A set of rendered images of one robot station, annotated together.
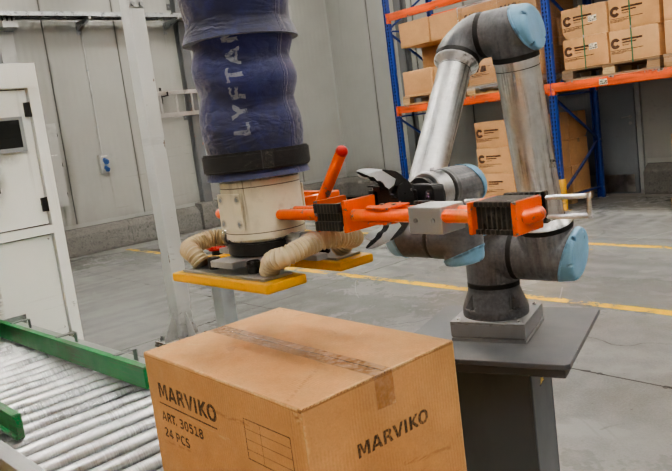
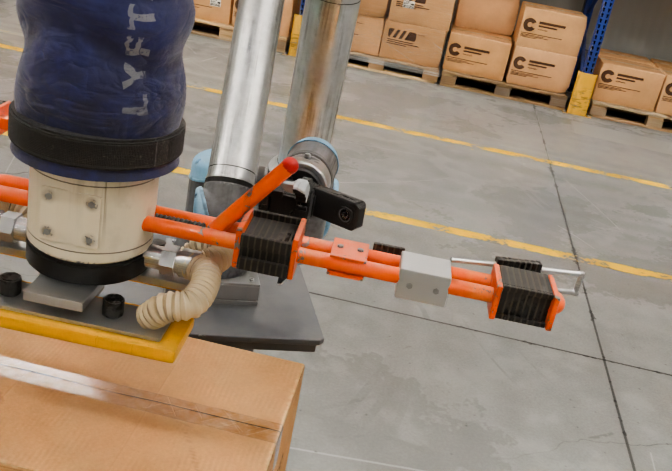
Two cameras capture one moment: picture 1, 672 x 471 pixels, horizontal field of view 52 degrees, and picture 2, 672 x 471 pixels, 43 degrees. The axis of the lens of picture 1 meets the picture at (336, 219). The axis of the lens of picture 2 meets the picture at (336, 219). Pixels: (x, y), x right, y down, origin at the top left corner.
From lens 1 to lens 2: 89 cm
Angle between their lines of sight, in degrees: 46
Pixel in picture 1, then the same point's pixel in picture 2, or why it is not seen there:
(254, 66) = (170, 7)
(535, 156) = (328, 104)
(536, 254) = not seen: hidden behind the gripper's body
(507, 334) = (237, 295)
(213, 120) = (86, 81)
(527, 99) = (342, 39)
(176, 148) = not seen: outside the picture
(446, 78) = not seen: outside the picture
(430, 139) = (252, 83)
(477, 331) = not seen: hidden behind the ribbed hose
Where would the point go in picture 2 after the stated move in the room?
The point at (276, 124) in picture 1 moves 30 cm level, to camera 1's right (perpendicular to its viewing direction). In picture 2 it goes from (176, 98) to (348, 90)
